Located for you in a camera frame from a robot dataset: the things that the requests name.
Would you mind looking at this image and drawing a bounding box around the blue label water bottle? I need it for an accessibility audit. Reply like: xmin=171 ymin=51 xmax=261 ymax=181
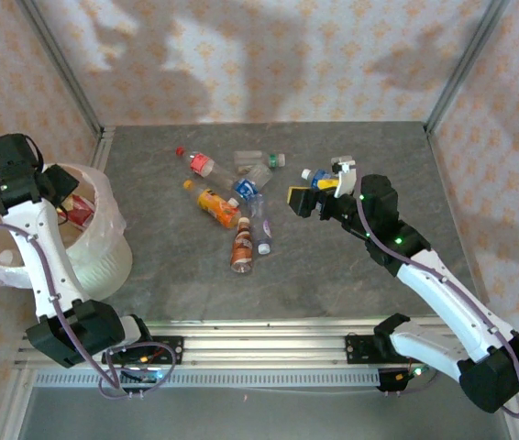
xmin=226 ymin=163 xmax=275 ymax=207
xmin=300 ymin=167 xmax=334 ymax=190

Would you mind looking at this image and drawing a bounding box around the red yellow label tea bottle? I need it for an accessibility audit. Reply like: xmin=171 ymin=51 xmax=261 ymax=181
xmin=56 ymin=192 xmax=96 ymax=229

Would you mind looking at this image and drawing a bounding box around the clear bottle purple label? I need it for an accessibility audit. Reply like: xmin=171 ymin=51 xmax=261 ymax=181
xmin=248 ymin=194 xmax=274 ymax=256

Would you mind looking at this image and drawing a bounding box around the clear bottle green neck label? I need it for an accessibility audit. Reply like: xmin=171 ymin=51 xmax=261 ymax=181
xmin=233 ymin=149 xmax=287 ymax=174

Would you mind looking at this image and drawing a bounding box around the brown label drink bottle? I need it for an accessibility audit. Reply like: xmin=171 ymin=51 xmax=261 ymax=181
xmin=228 ymin=215 xmax=257 ymax=275

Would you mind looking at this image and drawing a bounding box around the orange juice bottle yellow cap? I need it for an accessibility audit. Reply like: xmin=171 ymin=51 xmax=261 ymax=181
xmin=182 ymin=178 xmax=243 ymax=230

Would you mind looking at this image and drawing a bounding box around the clear bottle red cap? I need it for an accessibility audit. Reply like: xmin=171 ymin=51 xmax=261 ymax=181
xmin=175 ymin=145 xmax=238 ymax=190

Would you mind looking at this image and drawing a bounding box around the white lined waste bin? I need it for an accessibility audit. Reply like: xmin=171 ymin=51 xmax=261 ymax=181
xmin=0 ymin=162 xmax=128 ymax=290

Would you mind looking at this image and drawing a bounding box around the white round bin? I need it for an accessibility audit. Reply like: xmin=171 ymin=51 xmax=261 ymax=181
xmin=0 ymin=162 xmax=134 ymax=300

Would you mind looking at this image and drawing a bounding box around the aluminium base beam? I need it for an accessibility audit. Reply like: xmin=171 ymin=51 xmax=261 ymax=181
xmin=14 ymin=320 xmax=515 ymax=370

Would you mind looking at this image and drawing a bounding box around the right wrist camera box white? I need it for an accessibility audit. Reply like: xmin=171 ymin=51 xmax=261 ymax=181
xmin=330 ymin=155 xmax=360 ymax=199

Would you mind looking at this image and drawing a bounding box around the aluminium frame post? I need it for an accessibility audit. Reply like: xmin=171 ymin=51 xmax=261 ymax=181
xmin=16 ymin=0 xmax=107 ymax=138
xmin=423 ymin=0 xmax=513 ymax=137

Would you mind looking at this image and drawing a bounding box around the small circuit board with wires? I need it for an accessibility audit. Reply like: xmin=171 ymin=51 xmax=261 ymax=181
xmin=119 ymin=355 xmax=165 ymax=384
xmin=377 ymin=364 xmax=439 ymax=394

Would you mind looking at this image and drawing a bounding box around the grey slotted cable duct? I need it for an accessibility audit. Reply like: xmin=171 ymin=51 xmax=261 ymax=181
xmin=33 ymin=369 xmax=382 ymax=390

